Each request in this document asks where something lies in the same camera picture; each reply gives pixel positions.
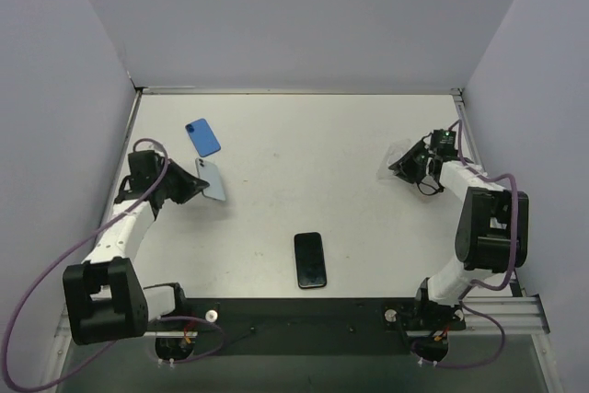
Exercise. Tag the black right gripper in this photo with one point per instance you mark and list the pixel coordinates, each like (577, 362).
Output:
(412, 164)

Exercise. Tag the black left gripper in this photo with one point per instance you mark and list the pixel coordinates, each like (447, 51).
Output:
(177, 183)

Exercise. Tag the black phone with blue back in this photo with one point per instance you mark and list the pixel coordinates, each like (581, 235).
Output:
(202, 137)

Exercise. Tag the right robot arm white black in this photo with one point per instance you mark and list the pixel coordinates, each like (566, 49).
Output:
(492, 232)

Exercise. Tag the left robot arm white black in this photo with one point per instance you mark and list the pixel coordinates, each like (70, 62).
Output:
(104, 298)

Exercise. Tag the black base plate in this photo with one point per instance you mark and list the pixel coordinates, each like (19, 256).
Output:
(303, 327)

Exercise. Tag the aluminium front rail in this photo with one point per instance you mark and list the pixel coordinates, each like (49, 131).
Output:
(482, 315)

